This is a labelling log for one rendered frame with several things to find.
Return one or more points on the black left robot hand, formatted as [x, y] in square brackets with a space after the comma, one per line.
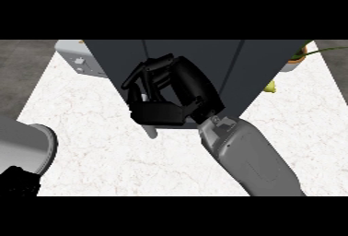
[16, 182]

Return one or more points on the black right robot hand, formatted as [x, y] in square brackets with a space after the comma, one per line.
[194, 89]

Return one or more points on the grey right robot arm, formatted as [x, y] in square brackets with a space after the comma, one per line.
[253, 159]

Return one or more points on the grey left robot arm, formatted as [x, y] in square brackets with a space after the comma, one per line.
[22, 144]

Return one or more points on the dark grey cabinet door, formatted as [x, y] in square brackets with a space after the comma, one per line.
[262, 64]

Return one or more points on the yellow-green pear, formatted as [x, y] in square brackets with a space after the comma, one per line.
[270, 88]

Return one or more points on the terracotta plant pot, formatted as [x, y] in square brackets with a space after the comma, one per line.
[296, 60]

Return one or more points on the pale grey appliance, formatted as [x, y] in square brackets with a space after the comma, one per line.
[82, 63]

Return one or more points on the green plant leaves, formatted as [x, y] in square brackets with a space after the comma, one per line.
[317, 51]

